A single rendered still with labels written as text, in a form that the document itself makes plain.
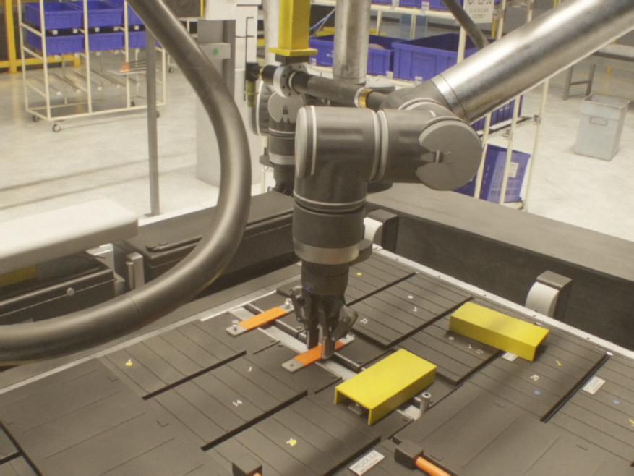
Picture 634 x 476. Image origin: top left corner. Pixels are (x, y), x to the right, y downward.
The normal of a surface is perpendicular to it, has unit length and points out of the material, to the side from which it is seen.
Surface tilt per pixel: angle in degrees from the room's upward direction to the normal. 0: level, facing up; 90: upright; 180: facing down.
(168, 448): 0
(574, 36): 82
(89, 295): 90
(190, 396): 0
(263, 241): 90
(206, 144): 90
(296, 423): 0
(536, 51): 77
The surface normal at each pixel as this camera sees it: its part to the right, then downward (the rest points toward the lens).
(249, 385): 0.05, -0.92
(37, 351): 0.33, 0.23
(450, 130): 0.10, 0.29
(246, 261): 0.71, 0.31
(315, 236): -0.33, 0.35
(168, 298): 0.65, 0.05
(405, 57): -0.68, 0.32
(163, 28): -0.07, 0.14
